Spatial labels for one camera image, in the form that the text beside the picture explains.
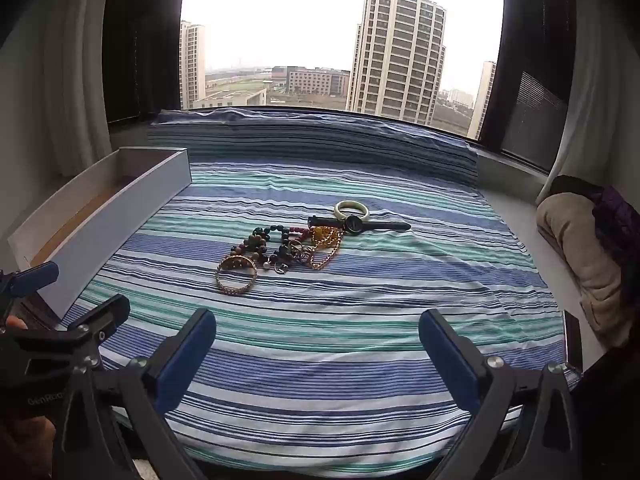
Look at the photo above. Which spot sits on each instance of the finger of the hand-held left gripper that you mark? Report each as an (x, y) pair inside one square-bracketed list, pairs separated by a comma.
[(102, 317), (32, 280)]

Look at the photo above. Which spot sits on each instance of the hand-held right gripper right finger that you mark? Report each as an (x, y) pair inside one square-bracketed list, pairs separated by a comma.
[(450, 360)]

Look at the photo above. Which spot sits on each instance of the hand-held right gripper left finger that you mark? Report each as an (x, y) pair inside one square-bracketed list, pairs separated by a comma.
[(185, 360)]

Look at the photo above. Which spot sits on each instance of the white cardboard box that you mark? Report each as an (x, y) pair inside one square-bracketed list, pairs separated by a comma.
[(125, 210)]

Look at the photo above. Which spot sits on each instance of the black wrist watch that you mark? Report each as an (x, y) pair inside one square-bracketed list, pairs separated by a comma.
[(356, 224)]

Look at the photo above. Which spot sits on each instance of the person's left hand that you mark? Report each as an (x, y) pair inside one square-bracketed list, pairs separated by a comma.
[(25, 442)]

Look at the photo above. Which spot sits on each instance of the gold bangle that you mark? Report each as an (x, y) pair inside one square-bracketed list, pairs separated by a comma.
[(235, 291)]

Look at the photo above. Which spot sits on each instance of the striped bed sheet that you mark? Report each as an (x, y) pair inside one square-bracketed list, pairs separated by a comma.
[(350, 310)]

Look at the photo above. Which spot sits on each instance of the beige folded blanket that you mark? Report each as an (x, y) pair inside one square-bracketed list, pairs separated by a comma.
[(575, 240)]

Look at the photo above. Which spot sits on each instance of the white jade bangle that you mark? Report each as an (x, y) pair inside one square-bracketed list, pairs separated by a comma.
[(344, 204)]

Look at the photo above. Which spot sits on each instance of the white pleated curtain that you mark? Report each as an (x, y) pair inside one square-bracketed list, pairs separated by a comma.
[(75, 85), (592, 110)]

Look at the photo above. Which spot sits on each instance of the purple cloth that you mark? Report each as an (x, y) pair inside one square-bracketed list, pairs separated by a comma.
[(620, 220)]

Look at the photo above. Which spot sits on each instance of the slim apartment building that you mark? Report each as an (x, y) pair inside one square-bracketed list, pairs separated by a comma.
[(484, 102)]

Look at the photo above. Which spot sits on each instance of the low wide building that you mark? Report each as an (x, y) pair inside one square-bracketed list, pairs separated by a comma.
[(310, 81)]

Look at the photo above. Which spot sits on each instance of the tall apartment tower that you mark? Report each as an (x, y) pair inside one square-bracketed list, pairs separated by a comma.
[(400, 50)]

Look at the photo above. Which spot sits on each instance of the dark window frame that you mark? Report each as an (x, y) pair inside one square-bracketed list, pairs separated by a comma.
[(142, 50)]

